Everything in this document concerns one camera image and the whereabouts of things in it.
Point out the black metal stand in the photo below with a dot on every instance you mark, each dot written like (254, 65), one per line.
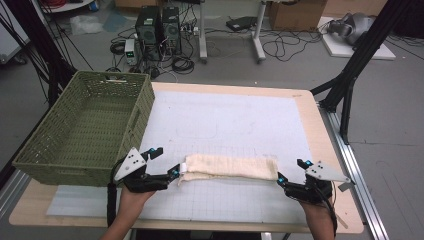
(356, 60)
(46, 56)

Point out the black flat device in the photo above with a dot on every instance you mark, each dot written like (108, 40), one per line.
(240, 23)

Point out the grey headset device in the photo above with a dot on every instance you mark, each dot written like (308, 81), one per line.
(353, 26)

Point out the person's right hand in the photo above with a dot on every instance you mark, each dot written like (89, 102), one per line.
(316, 210)

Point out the white grid mat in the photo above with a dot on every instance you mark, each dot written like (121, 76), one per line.
(226, 126)

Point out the green woven basket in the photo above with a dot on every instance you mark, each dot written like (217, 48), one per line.
(90, 126)

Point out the white table frame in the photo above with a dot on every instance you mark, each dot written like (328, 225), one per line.
(258, 36)

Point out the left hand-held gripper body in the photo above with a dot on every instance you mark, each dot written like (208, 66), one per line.
(133, 163)

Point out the person's left hand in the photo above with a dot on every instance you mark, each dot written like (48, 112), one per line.
(133, 199)

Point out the large black computer tower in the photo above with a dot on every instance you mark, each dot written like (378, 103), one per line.
(148, 33)

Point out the slim black computer tower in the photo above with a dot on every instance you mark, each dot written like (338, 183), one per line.
(171, 30)

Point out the cream towel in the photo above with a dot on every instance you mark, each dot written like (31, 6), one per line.
(230, 167)

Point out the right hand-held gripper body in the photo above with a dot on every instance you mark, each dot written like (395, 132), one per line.
(321, 172)

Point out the white bench power supply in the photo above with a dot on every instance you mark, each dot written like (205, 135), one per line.
(131, 51)

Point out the aluminium rail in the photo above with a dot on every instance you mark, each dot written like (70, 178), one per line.
(360, 180)

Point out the white foam board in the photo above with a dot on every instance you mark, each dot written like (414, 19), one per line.
(340, 50)

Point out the clear plastic bag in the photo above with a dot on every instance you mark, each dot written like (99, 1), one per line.
(86, 24)

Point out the brown cardboard box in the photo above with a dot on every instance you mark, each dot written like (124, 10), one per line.
(296, 15)

